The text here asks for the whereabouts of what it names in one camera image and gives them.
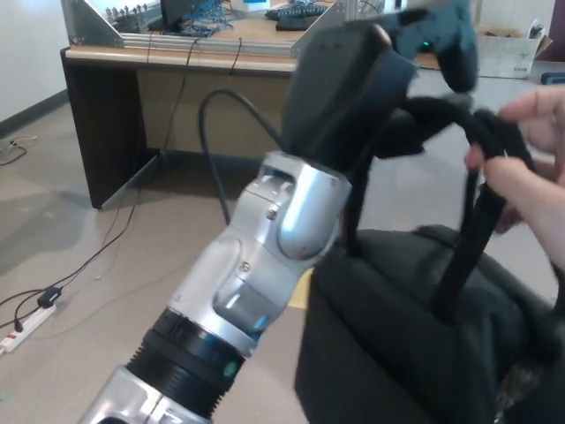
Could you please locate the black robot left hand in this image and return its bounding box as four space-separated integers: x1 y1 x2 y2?
281 0 481 178

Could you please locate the person's bare hand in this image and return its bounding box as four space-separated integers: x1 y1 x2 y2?
465 86 565 239

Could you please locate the black lunchbag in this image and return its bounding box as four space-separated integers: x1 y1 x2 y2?
293 95 565 424

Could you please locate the person's bare forearm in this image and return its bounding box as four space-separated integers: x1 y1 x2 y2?
546 236 565 307

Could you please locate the black computer keyboard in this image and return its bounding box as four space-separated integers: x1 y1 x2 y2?
275 16 318 33
264 3 330 21

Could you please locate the open cardboard box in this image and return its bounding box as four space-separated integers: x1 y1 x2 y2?
474 17 554 81

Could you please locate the black computer monitor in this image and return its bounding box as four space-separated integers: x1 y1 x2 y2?
147 0 192 33

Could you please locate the yellow paper sheet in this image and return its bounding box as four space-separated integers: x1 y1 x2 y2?
289 272 311 311

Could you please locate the row of dark metal connectors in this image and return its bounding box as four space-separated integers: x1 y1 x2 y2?
105 3 154 32

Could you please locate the wooden desk with dark sides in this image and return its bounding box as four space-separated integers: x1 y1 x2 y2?
60 38 310 211

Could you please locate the black power adapter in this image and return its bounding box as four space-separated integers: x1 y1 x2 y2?
37 285 64 307

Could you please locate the white power strip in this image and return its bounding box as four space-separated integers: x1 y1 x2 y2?
0 303 57 354

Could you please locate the aluminium profile frame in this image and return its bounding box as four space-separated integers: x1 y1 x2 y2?
61 0 385 59

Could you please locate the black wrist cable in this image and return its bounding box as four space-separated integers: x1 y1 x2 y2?
197 87 293 223

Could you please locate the blue cable bundle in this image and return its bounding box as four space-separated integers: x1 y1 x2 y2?
180 0 236 37

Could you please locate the long black power cable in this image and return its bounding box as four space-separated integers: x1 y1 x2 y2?
52 37 200 295

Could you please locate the beige coiled cable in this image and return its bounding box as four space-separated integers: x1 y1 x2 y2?
0 135 39 167

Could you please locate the black plug cable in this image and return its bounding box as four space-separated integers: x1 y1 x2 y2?
0 289 45 333

